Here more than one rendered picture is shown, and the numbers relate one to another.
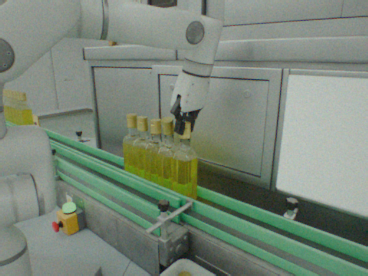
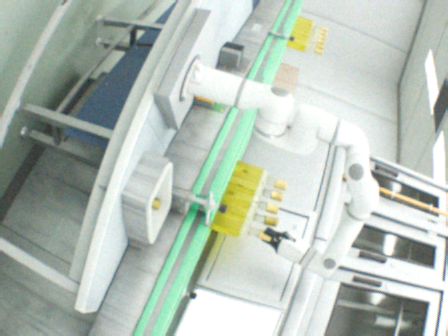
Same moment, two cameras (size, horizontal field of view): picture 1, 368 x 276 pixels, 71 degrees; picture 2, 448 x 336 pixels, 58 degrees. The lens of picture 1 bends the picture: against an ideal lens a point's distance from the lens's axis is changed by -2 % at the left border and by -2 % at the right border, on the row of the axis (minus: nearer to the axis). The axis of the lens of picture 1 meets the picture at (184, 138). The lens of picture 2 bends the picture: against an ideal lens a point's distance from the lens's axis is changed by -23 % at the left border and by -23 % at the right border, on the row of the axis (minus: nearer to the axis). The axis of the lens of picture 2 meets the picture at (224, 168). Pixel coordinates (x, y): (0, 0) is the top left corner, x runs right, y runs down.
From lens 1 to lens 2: 1.04 m
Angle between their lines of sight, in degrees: 10
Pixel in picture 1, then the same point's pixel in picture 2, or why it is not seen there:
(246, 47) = (306, 291)
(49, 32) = (356, 197)
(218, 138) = (243, 256)
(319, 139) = (232, 321)
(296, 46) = (296, 319)
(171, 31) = (335, 251)
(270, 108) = (260, 298)
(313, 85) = (269, 323)
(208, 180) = not seen: hidden behind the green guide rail
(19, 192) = (279, 127)
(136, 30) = (343, 232)
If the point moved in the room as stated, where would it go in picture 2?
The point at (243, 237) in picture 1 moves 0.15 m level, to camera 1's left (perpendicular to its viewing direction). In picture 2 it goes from (179, 258) to (192, 214)
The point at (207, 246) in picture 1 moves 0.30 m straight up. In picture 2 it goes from (170, 227) to (260, 256)
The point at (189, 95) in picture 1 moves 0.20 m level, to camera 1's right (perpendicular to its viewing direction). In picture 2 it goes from (292, 248) to (271, 298)
